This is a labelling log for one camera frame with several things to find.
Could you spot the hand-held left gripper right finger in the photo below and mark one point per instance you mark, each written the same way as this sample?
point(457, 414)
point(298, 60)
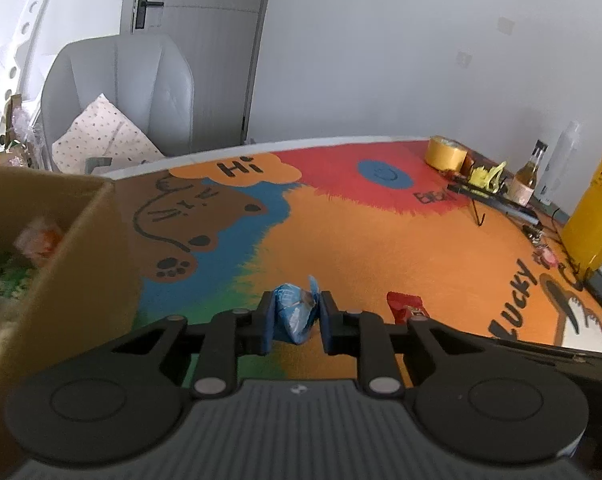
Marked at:
point(330, 325)

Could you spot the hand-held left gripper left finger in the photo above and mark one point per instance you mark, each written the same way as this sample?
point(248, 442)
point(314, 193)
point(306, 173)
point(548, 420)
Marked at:
point(266, 325)

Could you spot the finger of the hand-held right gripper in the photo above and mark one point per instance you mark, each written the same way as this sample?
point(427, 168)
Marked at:
point(556, 352)

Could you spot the blue candy packet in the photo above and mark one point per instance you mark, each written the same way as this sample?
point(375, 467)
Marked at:
point(293, 315)

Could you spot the red snack packet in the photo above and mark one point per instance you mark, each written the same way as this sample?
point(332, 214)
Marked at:
point(403, 305)

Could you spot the colourful printed table mat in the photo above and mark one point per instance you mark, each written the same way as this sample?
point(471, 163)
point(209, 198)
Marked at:
point(356, 240)

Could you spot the yellow snack bag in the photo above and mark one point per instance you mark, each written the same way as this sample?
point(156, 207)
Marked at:
point(593, 215)

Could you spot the black metal stand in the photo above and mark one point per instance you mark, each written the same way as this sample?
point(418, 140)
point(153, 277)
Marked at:
point(481, 195)

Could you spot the small glass bottle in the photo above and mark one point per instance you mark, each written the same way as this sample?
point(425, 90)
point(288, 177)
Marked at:
point(526, 180)

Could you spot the white spray bottle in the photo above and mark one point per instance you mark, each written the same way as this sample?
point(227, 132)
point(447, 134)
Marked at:
point(558, 165)

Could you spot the yellow clip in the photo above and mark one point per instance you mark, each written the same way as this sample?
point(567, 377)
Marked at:
point(486, 176)

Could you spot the yellow tape roll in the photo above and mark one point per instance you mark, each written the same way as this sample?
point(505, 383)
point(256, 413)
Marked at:
point(443, 154)

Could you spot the orange white snack packet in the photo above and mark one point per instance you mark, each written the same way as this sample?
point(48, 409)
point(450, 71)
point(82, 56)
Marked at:
point(36, 240)

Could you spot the dotted white pillow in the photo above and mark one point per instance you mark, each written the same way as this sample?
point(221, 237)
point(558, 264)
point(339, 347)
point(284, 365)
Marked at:
point(106, 135)

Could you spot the green white snack packet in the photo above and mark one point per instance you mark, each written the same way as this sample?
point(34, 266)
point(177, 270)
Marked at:
point(11, 275)

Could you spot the grey chair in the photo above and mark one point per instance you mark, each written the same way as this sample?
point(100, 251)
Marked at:
point(146, 90)

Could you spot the grey door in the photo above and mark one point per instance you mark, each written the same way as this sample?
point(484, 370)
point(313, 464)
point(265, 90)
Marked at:
point(206, 60)

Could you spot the taped cardboard box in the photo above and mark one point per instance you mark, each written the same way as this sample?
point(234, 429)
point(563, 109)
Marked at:
point(6, 157)

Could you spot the white foam board with holes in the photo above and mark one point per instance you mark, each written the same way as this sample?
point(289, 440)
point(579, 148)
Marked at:
point(26, 25)

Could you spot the white wall plate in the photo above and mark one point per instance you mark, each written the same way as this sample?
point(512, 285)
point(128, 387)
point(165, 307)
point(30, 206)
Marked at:
point(506, 25)
point(464, 58)

